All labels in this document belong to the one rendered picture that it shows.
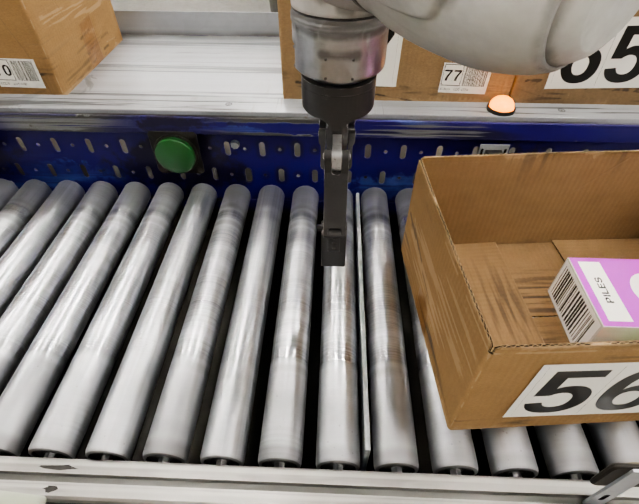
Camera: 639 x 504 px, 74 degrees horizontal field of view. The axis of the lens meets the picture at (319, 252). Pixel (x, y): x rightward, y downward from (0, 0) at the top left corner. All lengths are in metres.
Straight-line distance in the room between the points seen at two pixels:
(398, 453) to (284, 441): 0.12
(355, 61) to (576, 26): 0.22
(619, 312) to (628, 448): 0.15
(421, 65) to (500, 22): 0.55
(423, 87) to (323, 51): 0.41
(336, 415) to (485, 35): 0.41
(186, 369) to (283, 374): 0.12
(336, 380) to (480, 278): 0.27
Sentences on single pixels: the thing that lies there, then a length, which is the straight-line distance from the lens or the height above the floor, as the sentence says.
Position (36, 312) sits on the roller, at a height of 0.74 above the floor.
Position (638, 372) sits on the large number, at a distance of 0.50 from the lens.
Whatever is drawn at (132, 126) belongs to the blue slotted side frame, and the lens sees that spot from 0.83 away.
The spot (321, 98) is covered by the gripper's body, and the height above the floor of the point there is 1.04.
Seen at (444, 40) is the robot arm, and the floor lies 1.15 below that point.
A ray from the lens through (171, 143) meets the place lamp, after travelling 0.80.
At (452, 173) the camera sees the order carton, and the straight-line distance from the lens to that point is 0.61.
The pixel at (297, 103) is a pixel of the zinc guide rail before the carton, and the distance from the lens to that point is 0.77.
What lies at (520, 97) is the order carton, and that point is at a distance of 0.85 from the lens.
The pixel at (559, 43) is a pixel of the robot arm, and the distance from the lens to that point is 0.24.
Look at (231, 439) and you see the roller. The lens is 0.53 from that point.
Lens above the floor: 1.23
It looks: 46 degrees down
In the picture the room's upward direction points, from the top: straight up
